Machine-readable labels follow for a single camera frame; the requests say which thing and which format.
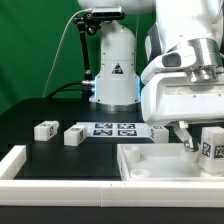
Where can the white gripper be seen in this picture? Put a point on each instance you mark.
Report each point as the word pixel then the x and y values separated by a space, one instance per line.
pixel 174 93

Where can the white square tabletop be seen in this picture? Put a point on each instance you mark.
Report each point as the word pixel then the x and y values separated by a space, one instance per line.
pixel 161 162

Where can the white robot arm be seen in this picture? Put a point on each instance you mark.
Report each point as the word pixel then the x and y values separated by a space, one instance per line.
pixel 180 25

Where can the AprilTag marker sheet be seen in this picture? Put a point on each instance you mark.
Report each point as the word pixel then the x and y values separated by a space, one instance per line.
pixel 112 130

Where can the white U-shaped obstacle fence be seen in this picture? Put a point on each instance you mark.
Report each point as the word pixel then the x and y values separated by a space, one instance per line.
pixel 207 192

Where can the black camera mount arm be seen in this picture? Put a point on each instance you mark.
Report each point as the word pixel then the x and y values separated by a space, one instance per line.
pixel 86 25

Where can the grey depth camera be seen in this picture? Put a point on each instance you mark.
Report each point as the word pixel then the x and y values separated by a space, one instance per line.
pixel 107 12

